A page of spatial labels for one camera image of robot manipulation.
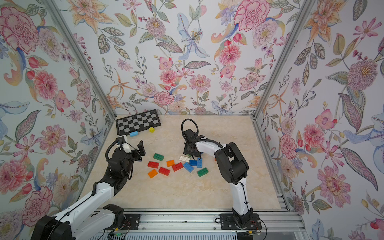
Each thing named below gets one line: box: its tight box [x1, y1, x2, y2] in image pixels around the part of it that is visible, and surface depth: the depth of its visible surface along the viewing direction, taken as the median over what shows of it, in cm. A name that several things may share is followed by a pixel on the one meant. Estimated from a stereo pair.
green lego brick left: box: [153, 153, 165, 162], surface depth 98 cm
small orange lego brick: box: [166, 160, 175, 167], surface depth 95 cm
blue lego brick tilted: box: [183, 162, 195, 173], surface depth 94 cm
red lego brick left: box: [147, 161, 160, 169], surface depth 95 cm
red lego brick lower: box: [158, 167, 171, 176], surface depth 92 cm
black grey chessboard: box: [115, 109, 162, 136], surface depth 115 cm
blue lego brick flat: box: [189, 160, 197, 167], surface depth 95 cm
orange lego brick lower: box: [148, 169, 158, 179], surface depth 91 cm
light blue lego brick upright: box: [197, 157, 203, 168], surface depth 95 cm
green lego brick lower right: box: [197, 167, 209, 178], surface depth 92 cm
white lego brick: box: [179, 155, 191, 163], surface depth 97 cm
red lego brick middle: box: [172, 162, 184, 172], surface depth 95 cm
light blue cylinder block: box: [129, 131, 139, 137], surface depth 111 cm
